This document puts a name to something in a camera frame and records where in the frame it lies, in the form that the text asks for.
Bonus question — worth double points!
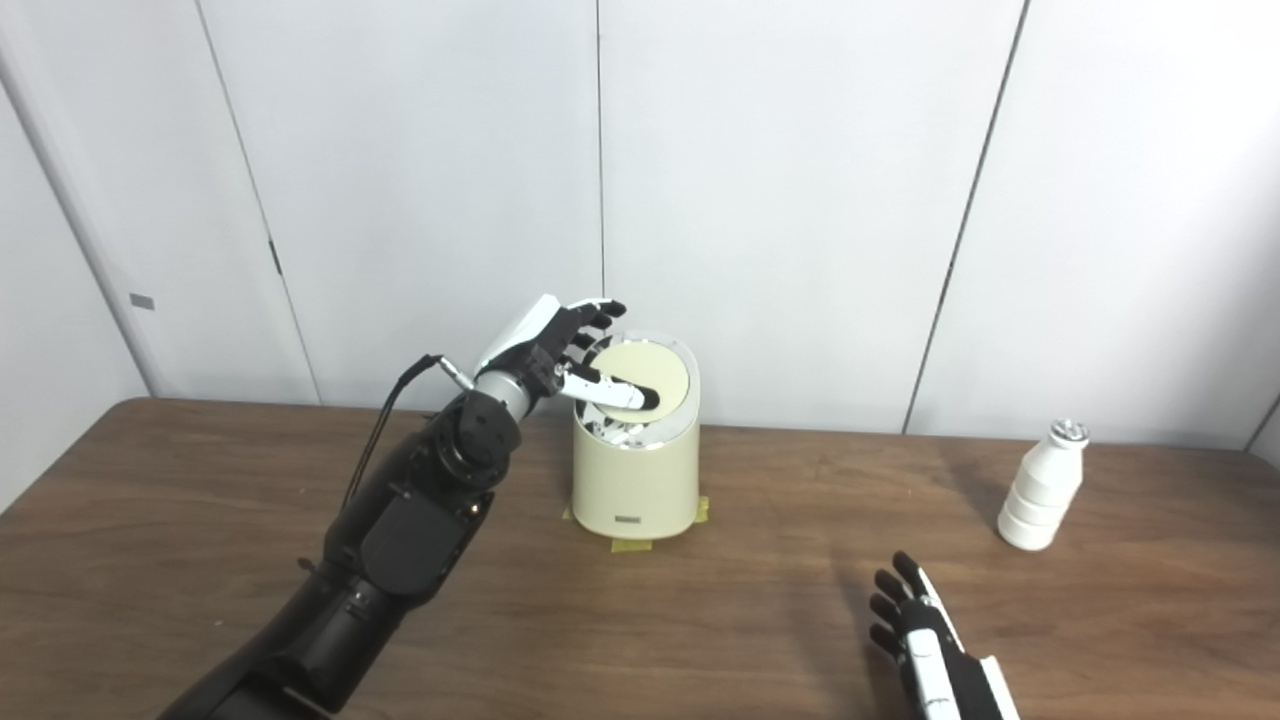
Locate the cream-colored lidded bin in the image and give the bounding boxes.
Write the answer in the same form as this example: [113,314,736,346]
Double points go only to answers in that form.
[570,331,701,542]

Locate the small white plastic bottle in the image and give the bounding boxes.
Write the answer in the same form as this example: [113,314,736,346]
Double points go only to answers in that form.
[996,418,1091,552]

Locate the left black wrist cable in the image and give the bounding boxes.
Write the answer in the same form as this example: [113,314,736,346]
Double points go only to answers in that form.
[340,353,476,511]

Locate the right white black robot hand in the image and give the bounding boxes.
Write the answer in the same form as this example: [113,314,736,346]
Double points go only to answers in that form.
[867,551,1021,720]

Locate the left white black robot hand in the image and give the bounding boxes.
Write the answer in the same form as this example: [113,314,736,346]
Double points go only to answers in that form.
[472,293,661,413]

